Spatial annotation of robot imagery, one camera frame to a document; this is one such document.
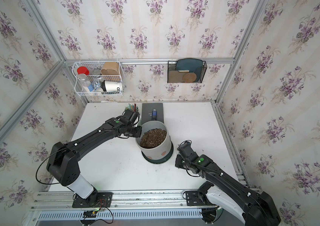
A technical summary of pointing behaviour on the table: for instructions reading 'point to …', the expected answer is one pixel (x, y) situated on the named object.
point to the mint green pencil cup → (132, 107)
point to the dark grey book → (147, 109)
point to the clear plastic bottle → (84, 82)
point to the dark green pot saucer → (159, 161)
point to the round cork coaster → (189, 77)
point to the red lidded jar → (83, 69)
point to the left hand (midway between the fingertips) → (143, 134)
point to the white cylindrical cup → (111, 86)
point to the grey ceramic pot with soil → (155, 142)
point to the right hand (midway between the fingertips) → (178, 161)
